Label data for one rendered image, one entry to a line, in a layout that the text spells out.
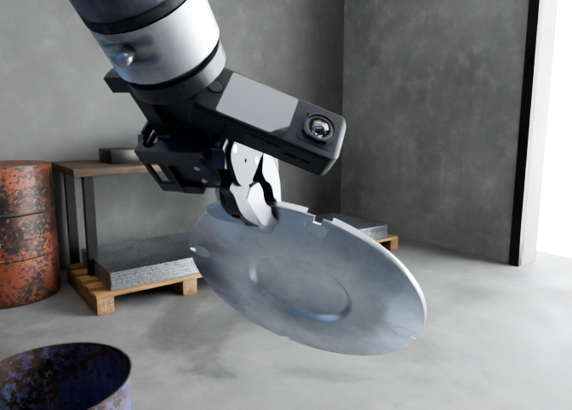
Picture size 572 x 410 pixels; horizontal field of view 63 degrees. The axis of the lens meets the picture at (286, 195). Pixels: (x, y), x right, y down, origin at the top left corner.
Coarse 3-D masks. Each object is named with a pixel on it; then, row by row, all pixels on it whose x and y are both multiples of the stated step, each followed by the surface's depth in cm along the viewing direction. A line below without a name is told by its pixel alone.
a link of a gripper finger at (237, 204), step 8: (224, 176) 37; (224, 184) 37; (232, 184) 37; (224, 192) 37; (232, 192) 37; (240, 192) 38; (224, 200) 38; (232, 200) 37; (240, 200) 38; (224, 208) 38; (232, 208) 38; (240, 208) 38; (248, 208) 39; (232, 216) 39; (240, 216) 39; (248, 216) 40; (248, 224) 42; (256, 224) 41
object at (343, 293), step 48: (192, 240) 56; (240, 240) 52; (288, 240) 48; (336, 240) 45; (240, 288) 60; (288, 288) 57; (336, 288) 53; (384, 288) 48; (336, 336) 60; (384, 336) 55
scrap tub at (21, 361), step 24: (0, 360) 133; (24, 360) 138; (48, 360) 141; (72, 360) 144; (96, 360) 143; (120, 360) 138; (0, 384) 132; (24, 384) 138; (48, 384) 142; (72, 384) 145; (96, 384) 144; (120, 384) 140; (0, 408) 133; (24, 408) 138; (48, 408) 143; (72, 408) 145; (96, 408) 112; (120, 408) 120
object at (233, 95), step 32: (192, 96) 33; (224, 96) 34; (256, 96) 34; (288, 96) 35; (224, 128) 34; (256, 128) 33; (288, 128) 34; (320, 128) 34; (288, 160) 35; (320, 160) 34
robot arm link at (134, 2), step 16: (80, 0) 26; (96, 0) 25; (112, 0) 25; (128, 0) 25; (144, 0) 26; (160, 0) 26; (176, 0) 27; (80, 16) 27; (96, 16) 26; (112, 16) 26; (128, 16) 26; (144, 16) 26; (160, 16) 27; (112, 32) 27
